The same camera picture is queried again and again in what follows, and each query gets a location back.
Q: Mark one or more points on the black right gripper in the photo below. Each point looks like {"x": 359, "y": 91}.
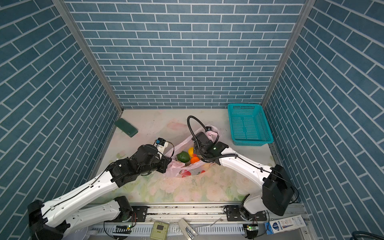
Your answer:
{"x": 196, "y": 150}

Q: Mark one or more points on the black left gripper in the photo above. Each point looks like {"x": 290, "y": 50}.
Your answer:
{"x": 165, "y": 161}

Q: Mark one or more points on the pink plastic bag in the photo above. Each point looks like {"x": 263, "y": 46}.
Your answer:
{"x": 175, "y": 168}

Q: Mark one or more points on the green avocado fruit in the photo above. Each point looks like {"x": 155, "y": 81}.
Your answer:
{"x": 183, "y": 157}

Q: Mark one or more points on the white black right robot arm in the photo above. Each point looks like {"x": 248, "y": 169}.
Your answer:
{"x": 275, "y": 188}

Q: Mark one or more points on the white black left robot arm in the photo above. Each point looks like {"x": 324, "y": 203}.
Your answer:
{"x": 62, "y": 216}

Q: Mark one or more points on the yellow lemon fruit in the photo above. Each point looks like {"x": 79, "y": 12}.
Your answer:
{"x": 191, "y": 152}

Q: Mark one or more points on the orange fruit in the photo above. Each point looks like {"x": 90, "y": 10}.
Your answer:
{"x": 195, "y": 159}

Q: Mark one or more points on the red fruit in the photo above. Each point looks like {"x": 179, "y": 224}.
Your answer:
{"x": 186, "y": 174}

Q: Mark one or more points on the teal plastic basket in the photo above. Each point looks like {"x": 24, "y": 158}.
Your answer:
{"x": 249, "y": 125}

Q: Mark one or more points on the green rectangular box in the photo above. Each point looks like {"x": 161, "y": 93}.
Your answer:
{"x": 126, "y": 127}

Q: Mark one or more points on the green digital timer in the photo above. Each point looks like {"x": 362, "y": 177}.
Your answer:
{"x": 159, "y": 231}

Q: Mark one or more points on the white small device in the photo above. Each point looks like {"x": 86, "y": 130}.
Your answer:
{"x": 187, "y": 230}

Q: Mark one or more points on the blue white paper box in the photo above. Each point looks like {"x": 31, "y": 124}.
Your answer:
{"x": 285, "y": 225}

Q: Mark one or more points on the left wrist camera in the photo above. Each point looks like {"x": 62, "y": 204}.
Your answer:
{"x": 161, "y": 144}

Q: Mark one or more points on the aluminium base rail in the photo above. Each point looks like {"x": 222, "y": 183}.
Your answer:
{"x": 206, "y": 213}

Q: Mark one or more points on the grey aluminium corner post right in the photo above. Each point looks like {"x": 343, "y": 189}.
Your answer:
{"x": 304, "y": 14}

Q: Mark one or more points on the grey aluminium corner post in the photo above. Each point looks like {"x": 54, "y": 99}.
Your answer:
{"x": 304, "y": 14}
{"x": 78, "y": 36}

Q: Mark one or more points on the grey aluminium corner post left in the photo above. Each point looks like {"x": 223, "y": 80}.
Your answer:
{"x": 78, "y": 36}

